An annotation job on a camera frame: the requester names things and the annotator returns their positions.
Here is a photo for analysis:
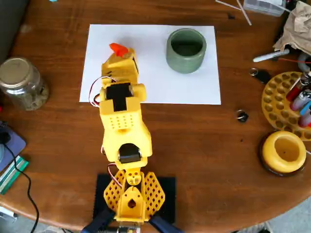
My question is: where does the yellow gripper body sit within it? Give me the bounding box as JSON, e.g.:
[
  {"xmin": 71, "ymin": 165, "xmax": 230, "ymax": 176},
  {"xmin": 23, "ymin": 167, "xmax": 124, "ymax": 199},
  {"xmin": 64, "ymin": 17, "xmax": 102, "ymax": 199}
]
[{"xmin": 101, "ymin": 54, "xmax": 139, "ymax": 85}]

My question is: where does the orange 3D-printed object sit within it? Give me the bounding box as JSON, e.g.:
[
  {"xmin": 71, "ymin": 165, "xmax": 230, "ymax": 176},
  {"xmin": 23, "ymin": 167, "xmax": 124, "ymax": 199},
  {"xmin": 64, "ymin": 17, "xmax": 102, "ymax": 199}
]
[{"xmin": 109, "ymin": 43, "xmax": 128, "ymax": 58}]

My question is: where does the green ceramic cup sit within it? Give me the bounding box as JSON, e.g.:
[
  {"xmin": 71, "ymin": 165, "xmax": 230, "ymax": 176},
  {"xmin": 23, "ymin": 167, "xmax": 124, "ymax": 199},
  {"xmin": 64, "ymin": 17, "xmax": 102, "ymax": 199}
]
[{"xmin": 166, "ymin": 28, "xmax": 207, "ymax": 74}]

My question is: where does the white paper sheet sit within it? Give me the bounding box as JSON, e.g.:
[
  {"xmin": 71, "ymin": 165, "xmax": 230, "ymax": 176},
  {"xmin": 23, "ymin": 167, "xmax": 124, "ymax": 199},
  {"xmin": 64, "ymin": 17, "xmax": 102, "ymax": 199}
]
[{"xmin": 79, "ymin": 23, "xmax": 222, "ymax": 105}]

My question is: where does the glass jar with gold lid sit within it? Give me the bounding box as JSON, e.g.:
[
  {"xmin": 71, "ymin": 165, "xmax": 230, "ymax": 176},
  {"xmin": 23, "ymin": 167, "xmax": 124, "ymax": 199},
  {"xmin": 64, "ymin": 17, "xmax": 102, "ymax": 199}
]
[{"xmin": 0, "ymin": 57, "xmax": 49, "ymax": 112}]

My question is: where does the thin white stick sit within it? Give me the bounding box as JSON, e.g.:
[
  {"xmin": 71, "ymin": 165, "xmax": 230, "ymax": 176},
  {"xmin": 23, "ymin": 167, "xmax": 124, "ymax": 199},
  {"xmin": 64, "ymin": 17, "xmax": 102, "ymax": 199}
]
[{"xmin": 215, "ymin": 0, "xmax": 242, "ymax": 11}]

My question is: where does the grey upholstered furniture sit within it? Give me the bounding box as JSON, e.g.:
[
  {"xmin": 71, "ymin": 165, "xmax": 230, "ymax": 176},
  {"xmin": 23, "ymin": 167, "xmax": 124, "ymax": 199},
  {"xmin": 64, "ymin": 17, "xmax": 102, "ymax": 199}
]
[{"xmin": 0, "ymin": 0, "xmax": 31, "ymax": 64}]

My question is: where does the long white stick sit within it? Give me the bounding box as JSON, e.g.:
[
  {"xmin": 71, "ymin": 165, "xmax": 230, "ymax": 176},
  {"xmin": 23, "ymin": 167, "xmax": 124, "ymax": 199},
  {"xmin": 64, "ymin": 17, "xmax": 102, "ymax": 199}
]
[{"xmin": 237, "ymin": 0, "xmax": 252, "ymax": 26}]

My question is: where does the purple pad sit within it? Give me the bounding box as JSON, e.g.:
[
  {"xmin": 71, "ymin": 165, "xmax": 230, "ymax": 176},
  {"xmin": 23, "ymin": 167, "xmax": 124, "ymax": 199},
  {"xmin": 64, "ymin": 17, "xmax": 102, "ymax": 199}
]
[{"xmin": 0, "ymin": 121, "xmax": 27, "ymax": 172}]

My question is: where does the white marker pen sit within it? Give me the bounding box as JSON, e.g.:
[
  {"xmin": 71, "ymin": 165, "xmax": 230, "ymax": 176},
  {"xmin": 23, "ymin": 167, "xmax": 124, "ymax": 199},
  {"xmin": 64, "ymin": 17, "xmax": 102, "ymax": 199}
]
[{"xmin": 252, "ymin": 48, "xmax": 290, "ymax": 63}]

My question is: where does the clear plastic box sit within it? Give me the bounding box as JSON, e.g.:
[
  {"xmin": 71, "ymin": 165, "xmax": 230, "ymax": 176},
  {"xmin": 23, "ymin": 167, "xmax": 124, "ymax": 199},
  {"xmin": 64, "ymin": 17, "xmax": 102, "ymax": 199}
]
[{"xmin": 242, "ymin": 0, "xmax": 287, "ymax": 17}]

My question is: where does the blue clamp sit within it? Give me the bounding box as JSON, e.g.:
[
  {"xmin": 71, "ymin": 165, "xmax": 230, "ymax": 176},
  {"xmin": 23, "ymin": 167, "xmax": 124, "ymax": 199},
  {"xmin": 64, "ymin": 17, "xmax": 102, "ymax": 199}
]
[
  {"xmin": 148, "ymin": 215, "xmax": 183, "ymax": 233},
  {"xmin": 82, "ymin": 209, "xmax": 116, "ymax": 233}
]

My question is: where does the green and white book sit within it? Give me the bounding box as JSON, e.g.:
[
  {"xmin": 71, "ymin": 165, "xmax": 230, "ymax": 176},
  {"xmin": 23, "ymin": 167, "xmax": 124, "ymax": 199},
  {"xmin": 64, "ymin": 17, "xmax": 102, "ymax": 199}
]
[{"xmin": 0, "ymin": 155, "xmax": 30, "ymax": 195}]

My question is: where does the yellow round holed tray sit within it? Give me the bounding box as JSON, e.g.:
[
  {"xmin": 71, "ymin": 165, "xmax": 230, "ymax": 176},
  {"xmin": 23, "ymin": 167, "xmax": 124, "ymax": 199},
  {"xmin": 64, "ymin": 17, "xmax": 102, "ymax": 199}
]
[{"xmin": 261, "ymin": 71, "xmax": 311, "ymax": 140}]

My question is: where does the dark brown saucer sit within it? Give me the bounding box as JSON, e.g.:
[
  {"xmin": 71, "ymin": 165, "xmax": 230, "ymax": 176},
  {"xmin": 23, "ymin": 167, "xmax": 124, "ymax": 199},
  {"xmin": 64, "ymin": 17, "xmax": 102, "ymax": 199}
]
[{"xmin": 258, "ymin": 135, "xmax": 307, "ymax": 177}]

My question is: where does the red lighter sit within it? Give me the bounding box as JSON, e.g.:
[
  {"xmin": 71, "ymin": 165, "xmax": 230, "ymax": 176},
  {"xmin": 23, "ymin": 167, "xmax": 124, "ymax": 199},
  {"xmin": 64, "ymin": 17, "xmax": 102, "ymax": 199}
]
[{"xmin": 286, "ymin": 77, "xmax": 304, "ymax": 101}]

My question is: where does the crumpled brown paper bag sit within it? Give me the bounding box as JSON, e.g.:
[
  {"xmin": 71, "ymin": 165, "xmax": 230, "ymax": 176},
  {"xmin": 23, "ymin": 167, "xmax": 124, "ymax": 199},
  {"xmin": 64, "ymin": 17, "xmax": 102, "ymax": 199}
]
[{"xmin": 272, "ymin": 0, "xmax": 311, "ymax": 55}]

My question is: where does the grey curved tube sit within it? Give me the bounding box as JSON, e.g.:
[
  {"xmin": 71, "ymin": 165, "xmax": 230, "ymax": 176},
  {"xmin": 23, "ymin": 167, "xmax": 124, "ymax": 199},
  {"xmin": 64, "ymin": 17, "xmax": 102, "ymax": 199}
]
[{"xmin": 298, "ymin": 52, "xmax": 311, "ymax": 73}]

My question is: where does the white and pink lighter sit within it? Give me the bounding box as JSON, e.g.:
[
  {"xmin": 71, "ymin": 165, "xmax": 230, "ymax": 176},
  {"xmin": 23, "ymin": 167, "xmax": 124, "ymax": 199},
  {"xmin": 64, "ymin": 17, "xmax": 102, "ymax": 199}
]
[{"xmin": 291, "ymin": 91, "xmax": 311, "ymax": 111}]

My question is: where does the blue lighter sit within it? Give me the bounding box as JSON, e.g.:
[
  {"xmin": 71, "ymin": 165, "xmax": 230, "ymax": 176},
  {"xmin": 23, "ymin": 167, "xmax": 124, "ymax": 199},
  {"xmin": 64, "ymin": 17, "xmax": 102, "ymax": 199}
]
[{"xmin": 299, "ymin": 100, "xmax": 311, "ymax": 117}]

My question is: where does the white red wrist servo cable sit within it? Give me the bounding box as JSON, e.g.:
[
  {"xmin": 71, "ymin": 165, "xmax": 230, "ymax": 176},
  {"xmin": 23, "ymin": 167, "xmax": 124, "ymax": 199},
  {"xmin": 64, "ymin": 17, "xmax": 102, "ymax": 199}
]
[{"xmin": 89, "ymin": 76, "xmax": 117, "ymax": 107}]

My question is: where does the white red base servo cable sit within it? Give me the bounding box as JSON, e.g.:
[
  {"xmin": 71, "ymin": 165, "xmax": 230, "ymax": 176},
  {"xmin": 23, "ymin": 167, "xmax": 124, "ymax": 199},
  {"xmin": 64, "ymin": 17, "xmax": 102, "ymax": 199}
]
[{"xmin": 107, "ymin": 164, "xmax": 122, "ymax": 187}]

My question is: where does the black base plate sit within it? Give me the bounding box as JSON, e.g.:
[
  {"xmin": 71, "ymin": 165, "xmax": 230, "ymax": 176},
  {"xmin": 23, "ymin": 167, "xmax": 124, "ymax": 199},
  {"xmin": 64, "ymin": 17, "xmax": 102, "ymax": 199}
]
[{"xmin": 93, "ymin": 173, "xmax": 176, "ymax": 224}]

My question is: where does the black key fob with ring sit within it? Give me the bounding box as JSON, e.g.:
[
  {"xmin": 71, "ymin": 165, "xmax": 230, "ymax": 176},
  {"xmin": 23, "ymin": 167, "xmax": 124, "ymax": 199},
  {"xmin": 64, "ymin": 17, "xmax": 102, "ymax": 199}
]
[{"xmin": 250, "ymin": 68, "xmax": 272, "ymax": 84}]

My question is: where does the black power cable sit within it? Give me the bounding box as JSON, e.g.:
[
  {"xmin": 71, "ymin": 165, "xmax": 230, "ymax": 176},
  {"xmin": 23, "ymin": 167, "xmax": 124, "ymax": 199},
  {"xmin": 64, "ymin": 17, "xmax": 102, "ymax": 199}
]
[{"xmin": 0, "ymin": 139, "xmax": 39, "ymax": 233}]

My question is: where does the thin red wire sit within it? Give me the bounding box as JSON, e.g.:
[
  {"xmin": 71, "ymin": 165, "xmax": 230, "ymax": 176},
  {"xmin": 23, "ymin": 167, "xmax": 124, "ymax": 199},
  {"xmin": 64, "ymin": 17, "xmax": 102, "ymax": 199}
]
[{"xmin": 278, "ymin": 57, "xmax": 311, "ymax": 64}]

